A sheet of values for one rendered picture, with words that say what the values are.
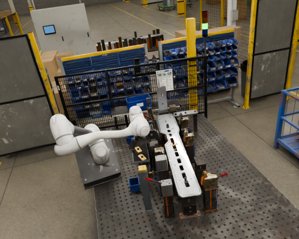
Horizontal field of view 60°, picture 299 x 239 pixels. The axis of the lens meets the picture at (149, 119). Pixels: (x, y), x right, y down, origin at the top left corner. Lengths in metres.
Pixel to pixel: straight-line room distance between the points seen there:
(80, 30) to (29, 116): 4.94
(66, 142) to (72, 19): 7.19
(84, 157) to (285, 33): 4.18
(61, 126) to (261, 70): 4.17
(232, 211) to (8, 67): 3.51
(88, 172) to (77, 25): 6.76
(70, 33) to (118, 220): 7.33
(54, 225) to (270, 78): 4.50
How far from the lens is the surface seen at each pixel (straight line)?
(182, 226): 2.28
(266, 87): 5.64
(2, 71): 4.39
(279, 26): 5.38
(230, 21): 7.13
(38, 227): 3.65
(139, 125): 1.81
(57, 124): 2.04
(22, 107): 4.55
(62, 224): 3.54
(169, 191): 2.14
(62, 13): 8.94
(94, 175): 2.73
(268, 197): 2.57
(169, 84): 3.42
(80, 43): 9.05
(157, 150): 2.42
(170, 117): 3.10
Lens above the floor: 2.48
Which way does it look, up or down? 28 degrees down
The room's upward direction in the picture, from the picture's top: 7 degrees counter-clockwise
